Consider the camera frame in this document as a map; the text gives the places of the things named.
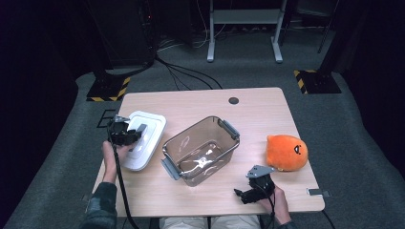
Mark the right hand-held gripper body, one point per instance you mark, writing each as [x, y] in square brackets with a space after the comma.
[262, 186]

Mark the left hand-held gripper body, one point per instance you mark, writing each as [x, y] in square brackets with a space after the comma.
[119, 133]

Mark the white plastic box lid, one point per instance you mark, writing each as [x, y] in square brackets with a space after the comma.
[151, 136]

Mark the orange plush toy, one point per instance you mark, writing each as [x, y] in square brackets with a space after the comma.
[285, 152]

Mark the clear brown plastic storage box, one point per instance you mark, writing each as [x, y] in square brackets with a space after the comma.
[200, 152]

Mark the person's right hand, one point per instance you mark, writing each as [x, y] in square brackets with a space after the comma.
[280, 206]

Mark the person's left hand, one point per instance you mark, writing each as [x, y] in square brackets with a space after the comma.
[110, 159]

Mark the person's legs in beige pants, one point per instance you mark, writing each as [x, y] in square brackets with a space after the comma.
[232, 222]

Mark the black stand base striped edge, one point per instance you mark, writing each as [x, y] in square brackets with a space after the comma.
[318, 82]
[106, 90]

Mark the black equipment cabinet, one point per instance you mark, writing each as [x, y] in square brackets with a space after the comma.
[127, 31]

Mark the white metal desk frame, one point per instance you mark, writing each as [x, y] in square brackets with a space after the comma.
[245, 19]

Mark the black stand post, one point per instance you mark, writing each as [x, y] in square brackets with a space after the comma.
[334, 38]

